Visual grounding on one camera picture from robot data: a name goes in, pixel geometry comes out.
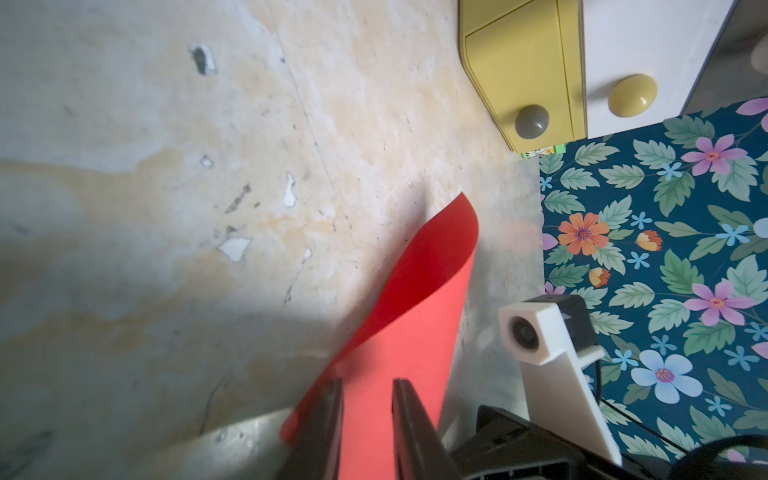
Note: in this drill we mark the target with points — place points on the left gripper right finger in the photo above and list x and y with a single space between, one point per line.
419 452

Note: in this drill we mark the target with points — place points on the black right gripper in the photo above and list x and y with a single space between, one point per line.
506 446

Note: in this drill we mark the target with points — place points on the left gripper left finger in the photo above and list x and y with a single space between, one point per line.
316 453

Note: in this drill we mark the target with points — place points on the small three-drawer cabinet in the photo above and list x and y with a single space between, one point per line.
554 72

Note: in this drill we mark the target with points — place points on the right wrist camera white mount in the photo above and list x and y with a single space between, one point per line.
553 339

